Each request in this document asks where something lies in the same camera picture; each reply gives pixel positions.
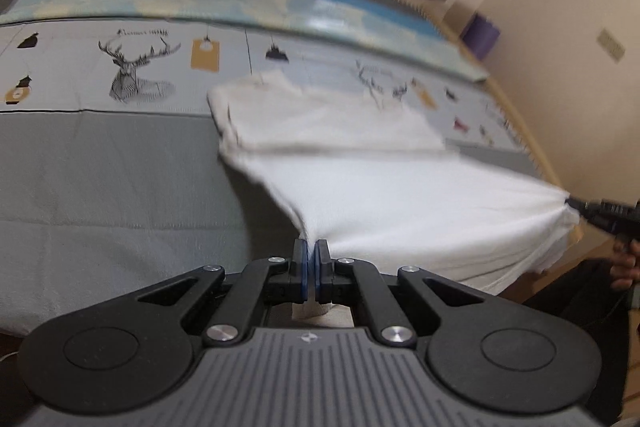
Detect person's right hand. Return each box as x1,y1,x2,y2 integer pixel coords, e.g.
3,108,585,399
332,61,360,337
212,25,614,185
610,239,640,292

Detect deer printed bed sheet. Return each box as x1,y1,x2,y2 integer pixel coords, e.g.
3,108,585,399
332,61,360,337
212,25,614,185
0,18,532,154

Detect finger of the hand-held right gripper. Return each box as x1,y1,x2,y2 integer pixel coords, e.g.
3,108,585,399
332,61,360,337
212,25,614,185
564,194,615,234

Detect white towel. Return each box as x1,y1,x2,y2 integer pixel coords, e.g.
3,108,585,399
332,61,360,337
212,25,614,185
206,72,582,323

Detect purple box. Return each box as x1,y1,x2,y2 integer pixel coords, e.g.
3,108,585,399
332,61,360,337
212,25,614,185
460,14,501,60

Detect wooden bed frame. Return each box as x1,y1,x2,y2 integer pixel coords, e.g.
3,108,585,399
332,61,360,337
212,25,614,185
425,7,623,300

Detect light blue patterned blanket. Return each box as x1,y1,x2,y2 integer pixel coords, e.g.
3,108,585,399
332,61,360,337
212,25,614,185
0,0,492,84

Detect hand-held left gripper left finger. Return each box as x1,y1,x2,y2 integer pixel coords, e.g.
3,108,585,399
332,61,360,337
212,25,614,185
135,240,309,349

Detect wall socket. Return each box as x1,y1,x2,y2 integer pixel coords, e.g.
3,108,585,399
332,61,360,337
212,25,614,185
597,28,626,63

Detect grey bed sheet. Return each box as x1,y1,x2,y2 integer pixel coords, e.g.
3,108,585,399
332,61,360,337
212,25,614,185
0,109,540,339

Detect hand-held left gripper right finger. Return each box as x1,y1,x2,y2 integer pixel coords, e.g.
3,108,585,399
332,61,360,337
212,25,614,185
314,240,485,350

